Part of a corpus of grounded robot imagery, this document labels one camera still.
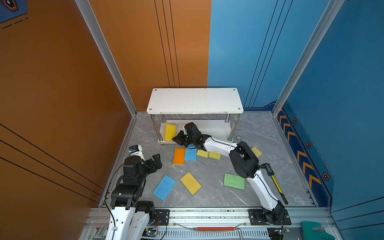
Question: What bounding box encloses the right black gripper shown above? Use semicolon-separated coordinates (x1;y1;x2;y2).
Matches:
170;130;196;148

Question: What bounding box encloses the thick yellow sponge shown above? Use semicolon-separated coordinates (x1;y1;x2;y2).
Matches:
164;124;176;142

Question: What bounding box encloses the light yellow sponge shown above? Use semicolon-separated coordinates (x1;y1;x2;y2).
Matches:
208;152;221;160
197;150;209;158

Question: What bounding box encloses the white two-tier shelf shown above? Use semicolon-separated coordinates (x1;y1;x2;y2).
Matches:
147;88;244;144

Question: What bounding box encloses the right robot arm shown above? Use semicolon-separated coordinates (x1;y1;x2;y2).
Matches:
172;122;292;225

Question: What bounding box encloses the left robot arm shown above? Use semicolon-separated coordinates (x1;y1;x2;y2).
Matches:
106;154;162;240

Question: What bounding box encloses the small blue sponge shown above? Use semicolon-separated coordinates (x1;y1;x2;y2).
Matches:
184;145;198;162

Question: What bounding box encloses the orange sponge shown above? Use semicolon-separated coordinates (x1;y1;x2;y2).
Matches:
173;148;186;165

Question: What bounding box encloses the large blue sponge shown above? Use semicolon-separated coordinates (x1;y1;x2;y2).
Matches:
153;175;176;201

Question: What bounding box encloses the dark yellow sponge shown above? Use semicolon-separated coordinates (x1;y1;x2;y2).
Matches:
180;172;202;196

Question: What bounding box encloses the left circuit board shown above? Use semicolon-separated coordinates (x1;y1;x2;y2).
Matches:
144;229;158;238

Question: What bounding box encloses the circuit board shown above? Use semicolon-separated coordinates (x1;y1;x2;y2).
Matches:
274;228;291;239
144;229;158;238

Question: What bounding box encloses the green sponge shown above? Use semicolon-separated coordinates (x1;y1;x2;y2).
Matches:
224;174;245;190

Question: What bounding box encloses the tan yellow sponge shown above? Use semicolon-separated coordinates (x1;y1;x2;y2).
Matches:
251;147;263;158

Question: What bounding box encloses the grey emergency stop box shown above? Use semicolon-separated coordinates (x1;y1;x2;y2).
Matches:
93;226;108;240

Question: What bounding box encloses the yellow black caliper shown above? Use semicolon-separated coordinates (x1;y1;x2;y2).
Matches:
260;163;289;205

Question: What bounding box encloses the right circuit board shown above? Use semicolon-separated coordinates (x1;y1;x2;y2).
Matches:
274;228;291;239

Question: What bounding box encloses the green glove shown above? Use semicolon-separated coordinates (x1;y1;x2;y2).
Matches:
302;221;336;240

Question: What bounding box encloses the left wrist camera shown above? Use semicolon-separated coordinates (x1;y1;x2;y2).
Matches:
129;145;145;161

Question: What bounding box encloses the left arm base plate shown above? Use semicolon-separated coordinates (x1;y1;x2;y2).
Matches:
149;209;170;226

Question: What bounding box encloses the red handled tool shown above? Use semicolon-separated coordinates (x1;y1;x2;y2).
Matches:
194;227;236;232

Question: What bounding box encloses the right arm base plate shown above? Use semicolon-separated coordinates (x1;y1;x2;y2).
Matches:
248;209;292;226

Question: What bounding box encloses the left aluminium frame post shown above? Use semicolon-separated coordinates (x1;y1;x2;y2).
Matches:
75;0;137;117

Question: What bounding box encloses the aluminium frame post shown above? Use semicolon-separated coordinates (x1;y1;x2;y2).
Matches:
272;0;345;117
75;0;137;117

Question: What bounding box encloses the right aluminium frame post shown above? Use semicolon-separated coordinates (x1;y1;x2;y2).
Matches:
272;0;345;117

